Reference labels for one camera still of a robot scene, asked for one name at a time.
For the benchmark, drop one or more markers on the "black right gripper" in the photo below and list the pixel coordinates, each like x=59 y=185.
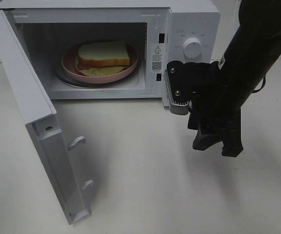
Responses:
x=213 y=115

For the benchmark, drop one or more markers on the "white bread sandwich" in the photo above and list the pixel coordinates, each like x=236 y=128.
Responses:
x=102 y=58

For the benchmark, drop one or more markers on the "pink round plate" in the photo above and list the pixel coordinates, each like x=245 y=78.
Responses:
x=69 y=67

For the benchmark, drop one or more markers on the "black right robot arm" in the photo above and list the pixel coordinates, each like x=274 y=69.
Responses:
x=254 y=48

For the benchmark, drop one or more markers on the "upper white power knob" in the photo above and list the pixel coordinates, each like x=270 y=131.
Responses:
x=192 y=47

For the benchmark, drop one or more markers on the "white microwave oven body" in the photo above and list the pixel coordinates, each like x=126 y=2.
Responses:
x=156 y=28

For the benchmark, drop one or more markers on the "glass microwave turntable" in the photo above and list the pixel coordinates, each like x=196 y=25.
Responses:
x=127 y=82

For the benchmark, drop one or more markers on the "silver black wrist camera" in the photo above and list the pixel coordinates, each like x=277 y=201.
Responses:
x=177 y=87

